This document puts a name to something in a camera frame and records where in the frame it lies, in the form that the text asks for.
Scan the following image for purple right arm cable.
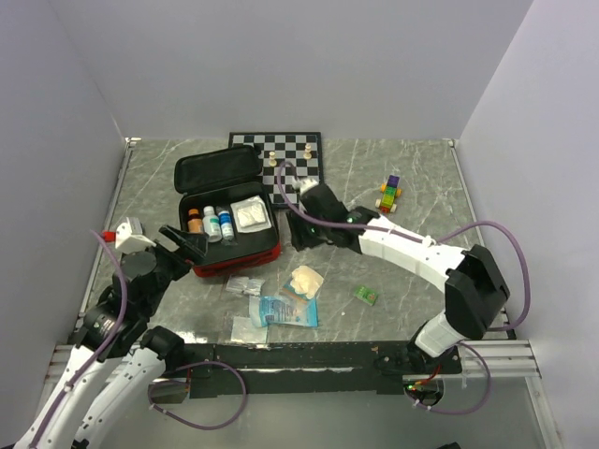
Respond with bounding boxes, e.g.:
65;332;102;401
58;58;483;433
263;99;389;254
274;159;531;333

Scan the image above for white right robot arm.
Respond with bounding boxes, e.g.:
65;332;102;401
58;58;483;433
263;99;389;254
287;179;510;373

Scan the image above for brown bottle orange cap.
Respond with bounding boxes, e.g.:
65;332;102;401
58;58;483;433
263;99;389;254
187;209;203;234

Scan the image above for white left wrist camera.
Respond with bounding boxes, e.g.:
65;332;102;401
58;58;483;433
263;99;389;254
101;217;156;254

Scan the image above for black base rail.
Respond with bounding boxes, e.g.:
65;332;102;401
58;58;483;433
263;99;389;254
141;341;447;398

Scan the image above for blue wipes packet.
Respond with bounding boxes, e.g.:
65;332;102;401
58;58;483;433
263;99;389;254
248;296;318;327

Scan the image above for white medicine bottle green label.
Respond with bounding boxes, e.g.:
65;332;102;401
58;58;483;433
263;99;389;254
202;206;223;243

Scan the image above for white gauze pouch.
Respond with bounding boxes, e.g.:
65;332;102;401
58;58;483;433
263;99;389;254
230;196;272;234

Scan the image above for small green box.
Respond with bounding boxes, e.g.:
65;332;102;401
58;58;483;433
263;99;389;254
353;285;378;306

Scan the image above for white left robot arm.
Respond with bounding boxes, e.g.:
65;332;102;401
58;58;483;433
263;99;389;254
14;224;208;448

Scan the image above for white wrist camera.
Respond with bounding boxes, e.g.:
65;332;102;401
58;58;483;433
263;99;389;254
101;217;156;254
293;178;319;196

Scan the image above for red black medicine case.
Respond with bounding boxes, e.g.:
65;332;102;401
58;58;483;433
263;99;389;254
174;145;282;278

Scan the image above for clear flat plastic pouch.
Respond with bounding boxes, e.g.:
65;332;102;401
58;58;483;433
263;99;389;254
230;316;268;345

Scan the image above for colourful toy block car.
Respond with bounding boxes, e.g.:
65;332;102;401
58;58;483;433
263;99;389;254
375;175;402;213

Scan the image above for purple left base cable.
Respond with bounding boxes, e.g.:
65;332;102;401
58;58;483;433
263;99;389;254
147;360;248;430

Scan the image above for black white chessboard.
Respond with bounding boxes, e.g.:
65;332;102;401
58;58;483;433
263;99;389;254
228;132;324;209

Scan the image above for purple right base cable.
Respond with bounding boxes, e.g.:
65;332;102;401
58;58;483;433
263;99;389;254
405;340;492;417

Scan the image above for small dropper bottle blue label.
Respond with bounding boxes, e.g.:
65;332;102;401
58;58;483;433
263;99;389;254
216;208;235;241

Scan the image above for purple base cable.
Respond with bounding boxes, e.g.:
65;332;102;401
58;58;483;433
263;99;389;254
405;340;492;417
147;360;248;430

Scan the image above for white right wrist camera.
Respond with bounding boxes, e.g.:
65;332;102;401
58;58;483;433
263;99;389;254
293;178;319;196

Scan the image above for beige bandage pack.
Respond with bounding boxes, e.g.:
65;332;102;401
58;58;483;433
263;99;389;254
281;266;324;300

